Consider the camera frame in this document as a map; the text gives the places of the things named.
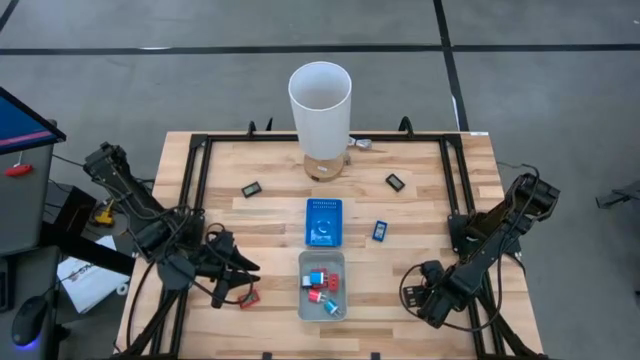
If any grey cabinet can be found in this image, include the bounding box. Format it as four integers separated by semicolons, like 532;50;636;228
0;142;56;256

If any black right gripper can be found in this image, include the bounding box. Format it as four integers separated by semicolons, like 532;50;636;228
402;259;454;330

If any white plastic bin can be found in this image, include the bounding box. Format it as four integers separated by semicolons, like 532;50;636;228
297;249;348;323

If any red handle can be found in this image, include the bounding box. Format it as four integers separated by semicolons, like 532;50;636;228
3;163;34;178

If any white printed paper sheet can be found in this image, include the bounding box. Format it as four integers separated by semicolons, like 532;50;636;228
56;234;131;315

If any black diagonal support beam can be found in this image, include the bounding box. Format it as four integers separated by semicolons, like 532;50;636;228
39;222;137;277

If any black metal table frame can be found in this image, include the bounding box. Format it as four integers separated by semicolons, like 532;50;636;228
115;117;549;360

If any yellow cable connector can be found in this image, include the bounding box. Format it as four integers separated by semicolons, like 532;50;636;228
93;199;116;227

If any black computer mouse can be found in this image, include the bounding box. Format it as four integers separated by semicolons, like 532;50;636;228
10;295;50;351

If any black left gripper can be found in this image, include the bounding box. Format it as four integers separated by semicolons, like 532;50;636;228
197;229;261;310

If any white table lamp wooden base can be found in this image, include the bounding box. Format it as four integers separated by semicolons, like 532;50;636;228
287;60;353;184

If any monitor with blue screen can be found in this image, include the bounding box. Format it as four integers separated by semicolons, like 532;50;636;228
0;87;67;155

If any blue plastic basket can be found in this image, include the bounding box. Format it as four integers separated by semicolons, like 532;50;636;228
305;197;345;249

